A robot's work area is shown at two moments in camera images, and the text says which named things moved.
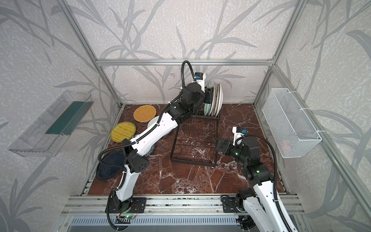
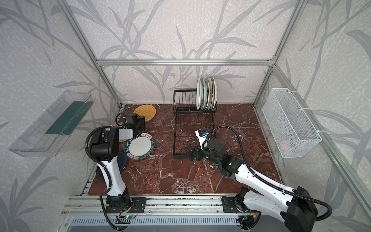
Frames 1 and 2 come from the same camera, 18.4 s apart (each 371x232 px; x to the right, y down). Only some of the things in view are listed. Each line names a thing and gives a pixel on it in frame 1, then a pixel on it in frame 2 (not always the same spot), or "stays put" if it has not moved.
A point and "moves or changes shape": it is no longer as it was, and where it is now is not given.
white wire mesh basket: [292, 130] stays put
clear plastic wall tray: [49, 134] stays put
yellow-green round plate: [122, 130] stays put
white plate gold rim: [152, 121] moves or changes shape
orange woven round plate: [144, 113] stays put
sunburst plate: [213, 111] moves or changes shape
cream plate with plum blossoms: [220, 99] → [214, 93]
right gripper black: [228, 144] → [197, 151]
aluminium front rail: [159, 205] stays put
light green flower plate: [206, 108] moves or changes shape
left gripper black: [208, 95] → [141, 119]
